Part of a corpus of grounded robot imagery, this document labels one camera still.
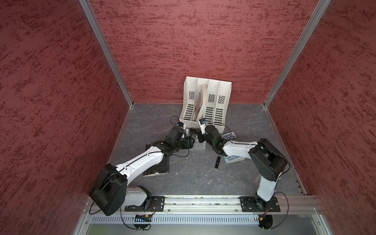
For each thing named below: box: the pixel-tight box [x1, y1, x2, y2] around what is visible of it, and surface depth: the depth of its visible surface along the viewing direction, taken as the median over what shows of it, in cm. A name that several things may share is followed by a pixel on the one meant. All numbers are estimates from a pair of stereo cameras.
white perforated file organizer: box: [179, 76, 233, 134], surface depth 109 cm
